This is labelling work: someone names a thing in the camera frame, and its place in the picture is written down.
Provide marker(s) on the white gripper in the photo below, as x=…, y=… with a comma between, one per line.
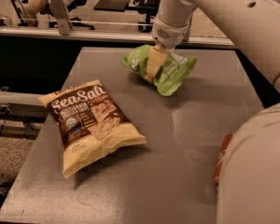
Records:
x=170, y=34

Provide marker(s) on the red cola can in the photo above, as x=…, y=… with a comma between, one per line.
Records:
x=221, y=156

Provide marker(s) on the grey metal side bar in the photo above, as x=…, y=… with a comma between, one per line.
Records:
x=23, y=104

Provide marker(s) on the green rice chip bag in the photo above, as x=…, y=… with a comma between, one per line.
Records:
x=171, y=75

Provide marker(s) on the metal guard rail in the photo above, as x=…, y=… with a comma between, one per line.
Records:
x=114, y=37

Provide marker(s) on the left metal rail bracket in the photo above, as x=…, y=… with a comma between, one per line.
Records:
x=59, y=12

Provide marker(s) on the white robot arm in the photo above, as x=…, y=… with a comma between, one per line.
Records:
x=247, y=176

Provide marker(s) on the black side table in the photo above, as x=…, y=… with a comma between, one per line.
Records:
x=112, y=5

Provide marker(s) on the brown sea salt chip bag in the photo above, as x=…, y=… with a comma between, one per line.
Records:
x=91, y=124

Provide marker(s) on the black office chair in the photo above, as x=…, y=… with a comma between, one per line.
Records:
x=150, y=9

